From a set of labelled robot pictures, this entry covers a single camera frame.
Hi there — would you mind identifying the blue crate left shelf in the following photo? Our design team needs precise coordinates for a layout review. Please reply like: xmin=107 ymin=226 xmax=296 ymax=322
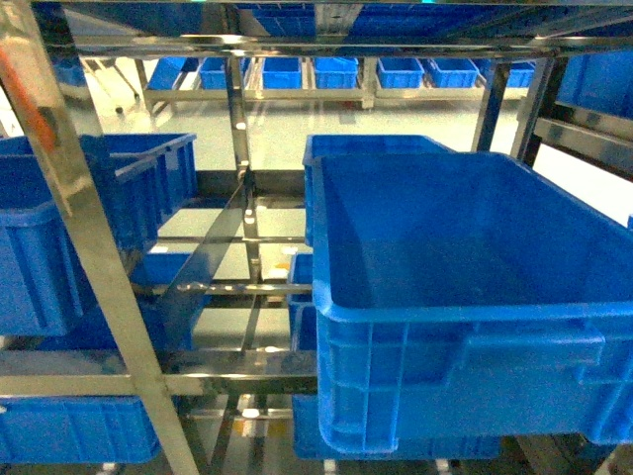
xmin=1 ymin=134 xmax=197 ymax=336

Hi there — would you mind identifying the blue crate bottom left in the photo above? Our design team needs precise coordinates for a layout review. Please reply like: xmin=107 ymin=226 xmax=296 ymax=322
xmin=1 ymin=397 xmax=160 ymax=464

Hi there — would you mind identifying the large blue crate front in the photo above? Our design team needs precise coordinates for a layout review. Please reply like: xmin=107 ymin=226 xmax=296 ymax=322
xmin=311 ymin=152 xmax=632 ymax=453

